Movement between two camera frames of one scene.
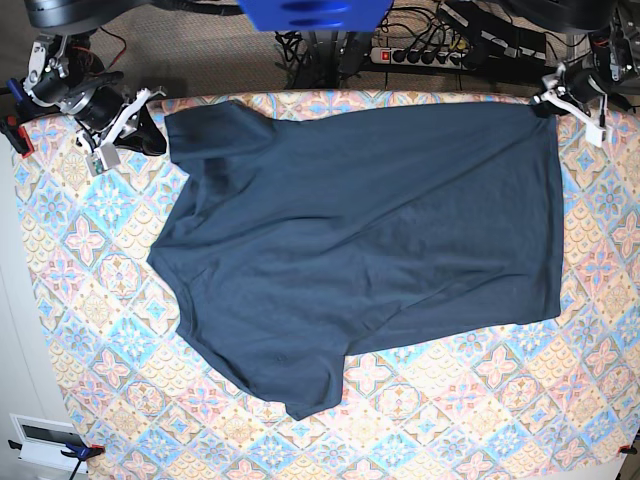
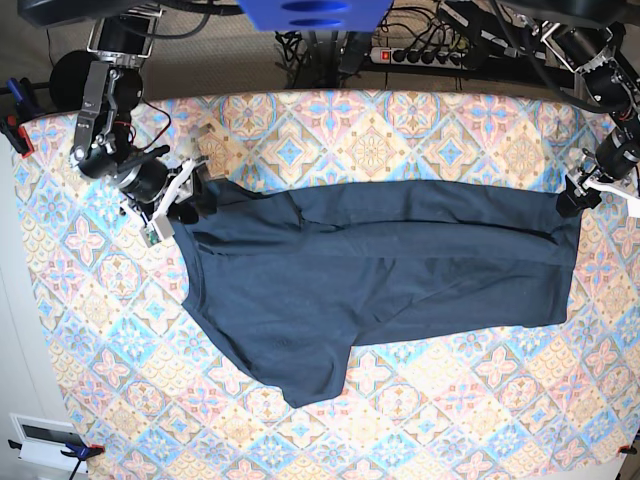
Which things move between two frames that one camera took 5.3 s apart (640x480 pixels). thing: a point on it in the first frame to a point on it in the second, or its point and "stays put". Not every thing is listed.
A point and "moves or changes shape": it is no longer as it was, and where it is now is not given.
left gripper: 105,121 to 150,191
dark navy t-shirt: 300,239 moves or changes shape
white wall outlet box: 43,440 stays put
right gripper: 582,94 to 612,169
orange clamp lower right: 628,449 stays put
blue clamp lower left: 79,453 stays put
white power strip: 420,59 stays put
